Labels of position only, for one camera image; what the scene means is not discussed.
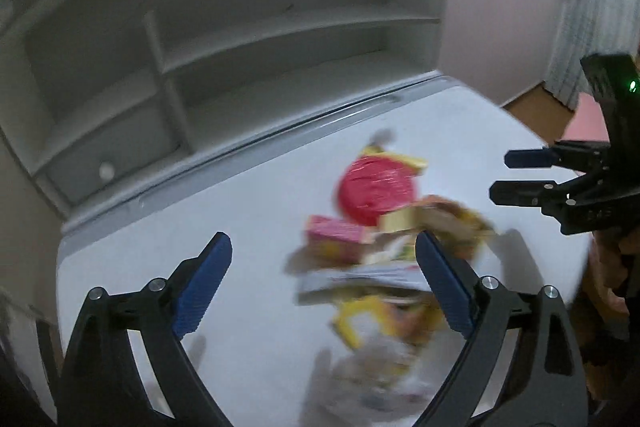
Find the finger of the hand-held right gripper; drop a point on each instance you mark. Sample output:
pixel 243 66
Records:
pixel 525 193
pixel 530 158

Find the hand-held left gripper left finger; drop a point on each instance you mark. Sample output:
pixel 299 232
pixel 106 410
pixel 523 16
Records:
pixel 205 287

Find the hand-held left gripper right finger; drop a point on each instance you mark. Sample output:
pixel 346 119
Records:
pixel 445 287

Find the yellow printed snack packet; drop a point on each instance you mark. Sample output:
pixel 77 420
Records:
pixel 450 219

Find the white tube box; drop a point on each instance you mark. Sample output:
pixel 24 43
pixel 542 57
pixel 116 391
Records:
pixel 360 279

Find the yellow plastic tag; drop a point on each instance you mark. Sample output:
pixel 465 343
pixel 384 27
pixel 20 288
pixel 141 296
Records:
pixel 356 317

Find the pink yellow box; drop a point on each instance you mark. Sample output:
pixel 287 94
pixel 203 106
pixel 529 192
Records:
pixel 335 241

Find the red round lid container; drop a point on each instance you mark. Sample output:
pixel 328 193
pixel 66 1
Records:
pixel 375 189

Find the person's right hand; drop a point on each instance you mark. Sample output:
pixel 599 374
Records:
pixel 607 267

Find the white ribbed radiator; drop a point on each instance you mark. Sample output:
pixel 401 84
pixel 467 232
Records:
pixel 595 7

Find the grey hutch drawer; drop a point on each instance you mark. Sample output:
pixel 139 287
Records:
pixel 115 167

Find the white round drawer knob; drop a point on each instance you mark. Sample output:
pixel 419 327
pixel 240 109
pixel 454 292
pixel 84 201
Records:
pixel 106 170

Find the white desk hutch shelf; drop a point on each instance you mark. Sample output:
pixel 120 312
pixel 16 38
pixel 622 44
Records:
pixel 250 32

